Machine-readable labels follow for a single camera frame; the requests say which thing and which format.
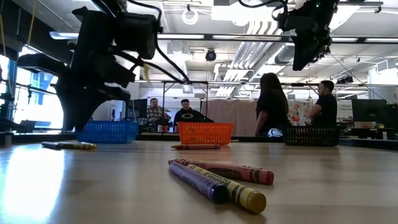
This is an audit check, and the small black box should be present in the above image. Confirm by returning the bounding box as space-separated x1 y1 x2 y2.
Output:
17 119 37 134

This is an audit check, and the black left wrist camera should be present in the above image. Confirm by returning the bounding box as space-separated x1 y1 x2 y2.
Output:
119 12 163 60

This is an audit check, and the black metal workstation frame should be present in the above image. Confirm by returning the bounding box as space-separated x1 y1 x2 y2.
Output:
160 80 210 133

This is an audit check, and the grey table post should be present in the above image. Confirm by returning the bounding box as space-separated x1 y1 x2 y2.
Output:
2 131 14 149

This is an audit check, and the black computer monitor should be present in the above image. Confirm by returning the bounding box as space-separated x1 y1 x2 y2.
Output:
124 98 149 121

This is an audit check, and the black stand equipment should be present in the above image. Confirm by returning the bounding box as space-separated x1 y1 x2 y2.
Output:
0 77 19 133

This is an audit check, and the black aluminium table frame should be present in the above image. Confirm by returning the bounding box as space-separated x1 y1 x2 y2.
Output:
0 131 398 149

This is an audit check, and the white coiled cable ring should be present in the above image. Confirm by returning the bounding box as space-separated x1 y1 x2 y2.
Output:
182 8 200 26

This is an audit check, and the large window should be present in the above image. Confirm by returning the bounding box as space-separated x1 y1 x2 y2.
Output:
0 54 65 131

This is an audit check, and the red crayon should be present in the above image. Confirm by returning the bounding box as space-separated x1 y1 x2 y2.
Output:
174 159 275 185
170 144 222 151

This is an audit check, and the floral cloth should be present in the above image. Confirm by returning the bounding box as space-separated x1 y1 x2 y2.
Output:
288 100 313 126

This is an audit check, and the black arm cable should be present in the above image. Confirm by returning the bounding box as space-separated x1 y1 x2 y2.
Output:
238 0 290 22
126 0 191 84

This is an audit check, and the white ceiling duct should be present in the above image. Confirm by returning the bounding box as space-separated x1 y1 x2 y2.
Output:
166 40 190 80

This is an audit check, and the black wide monitor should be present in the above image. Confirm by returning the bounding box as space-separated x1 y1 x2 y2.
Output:
351 98 388 123

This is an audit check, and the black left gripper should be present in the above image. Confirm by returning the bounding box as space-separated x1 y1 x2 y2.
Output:
17 7 136 132

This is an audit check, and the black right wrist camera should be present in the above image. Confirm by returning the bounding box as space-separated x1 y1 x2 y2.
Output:
277 14 301 32

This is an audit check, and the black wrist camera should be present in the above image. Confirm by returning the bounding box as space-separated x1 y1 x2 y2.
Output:
277 14 301 32
119 12 163 60

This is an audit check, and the beige curtain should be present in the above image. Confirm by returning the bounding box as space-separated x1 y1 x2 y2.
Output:
200 99 259 137

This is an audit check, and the white wall unit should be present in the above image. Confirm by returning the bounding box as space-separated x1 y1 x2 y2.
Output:
368 58 398 103

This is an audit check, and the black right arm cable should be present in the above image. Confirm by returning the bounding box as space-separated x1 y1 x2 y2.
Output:
238 0 290 22

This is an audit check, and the black overhead light bar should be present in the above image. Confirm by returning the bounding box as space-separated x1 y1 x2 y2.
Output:
49 30 398 44

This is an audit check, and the black track spotlight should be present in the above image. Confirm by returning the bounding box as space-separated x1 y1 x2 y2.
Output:
335 74 354 85

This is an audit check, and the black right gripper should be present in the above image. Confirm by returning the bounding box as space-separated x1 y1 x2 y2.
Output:
292 0 340 72

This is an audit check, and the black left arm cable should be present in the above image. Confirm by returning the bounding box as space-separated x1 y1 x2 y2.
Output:
126 0 191 84

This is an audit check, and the blue plastic basket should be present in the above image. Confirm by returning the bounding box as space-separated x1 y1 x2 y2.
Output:
76 120 140 144

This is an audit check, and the purple crayon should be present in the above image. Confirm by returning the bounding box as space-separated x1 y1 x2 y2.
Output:
168 161 230 205
41 141 63 150

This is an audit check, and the orange plastic basket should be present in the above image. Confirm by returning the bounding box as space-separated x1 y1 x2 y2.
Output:
177 121 234 146

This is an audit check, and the person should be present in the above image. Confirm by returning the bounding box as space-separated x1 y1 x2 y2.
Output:
173 98 215 124
306 80 338 127
254 72 290 137
139 98 170 125

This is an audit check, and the white sign board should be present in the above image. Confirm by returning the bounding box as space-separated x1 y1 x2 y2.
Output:
338 99 354 119

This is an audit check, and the black plastic basket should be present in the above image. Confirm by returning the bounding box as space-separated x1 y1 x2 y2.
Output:
282 124 341 147

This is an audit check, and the black tripod stand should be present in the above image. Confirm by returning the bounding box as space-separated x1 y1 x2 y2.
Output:
14 81 62 106

